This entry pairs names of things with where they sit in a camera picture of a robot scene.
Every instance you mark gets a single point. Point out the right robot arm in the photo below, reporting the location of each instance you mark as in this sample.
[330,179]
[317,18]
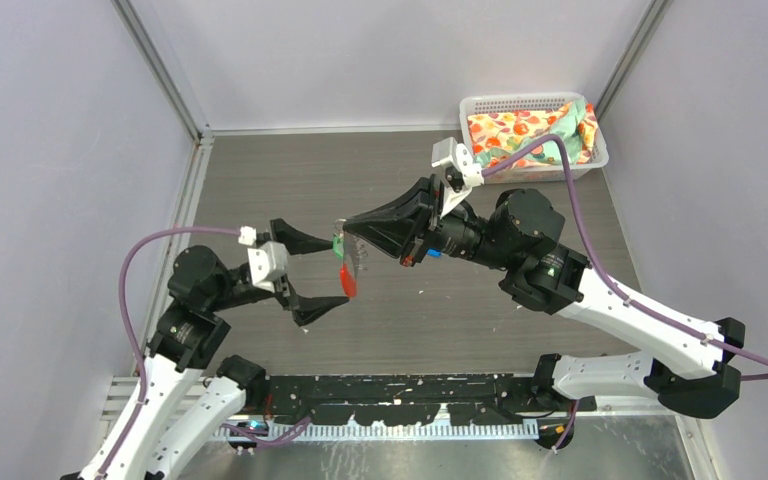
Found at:
[687,370]

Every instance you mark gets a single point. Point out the green key tag key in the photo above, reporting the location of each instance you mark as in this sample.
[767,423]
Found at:
[338,246]

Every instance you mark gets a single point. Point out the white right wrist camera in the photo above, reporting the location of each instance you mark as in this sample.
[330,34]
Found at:
[460,172]

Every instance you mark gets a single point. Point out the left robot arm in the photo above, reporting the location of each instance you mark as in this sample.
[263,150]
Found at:
[148,441]

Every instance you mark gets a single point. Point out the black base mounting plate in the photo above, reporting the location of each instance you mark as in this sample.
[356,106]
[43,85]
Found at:
[404,400]

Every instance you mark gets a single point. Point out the white plastic basket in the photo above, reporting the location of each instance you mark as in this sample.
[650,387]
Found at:
[483,104]

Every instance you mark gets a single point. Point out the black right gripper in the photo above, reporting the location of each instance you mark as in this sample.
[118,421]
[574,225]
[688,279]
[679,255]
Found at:
[399,227]

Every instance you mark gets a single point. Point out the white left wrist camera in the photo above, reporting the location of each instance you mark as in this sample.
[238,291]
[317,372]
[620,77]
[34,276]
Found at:
[267,259]

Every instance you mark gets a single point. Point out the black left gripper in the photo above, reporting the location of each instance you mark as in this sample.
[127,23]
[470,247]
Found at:
[304,307]

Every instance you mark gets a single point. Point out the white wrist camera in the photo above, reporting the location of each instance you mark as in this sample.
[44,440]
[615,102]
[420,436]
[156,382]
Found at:
[267,259]
[460,172]

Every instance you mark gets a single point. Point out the colourful patterned cloth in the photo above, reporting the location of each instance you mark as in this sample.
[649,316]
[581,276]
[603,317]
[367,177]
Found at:
[501,132]

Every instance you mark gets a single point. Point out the red key tag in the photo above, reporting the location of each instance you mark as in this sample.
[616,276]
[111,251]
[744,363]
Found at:
[347,281]

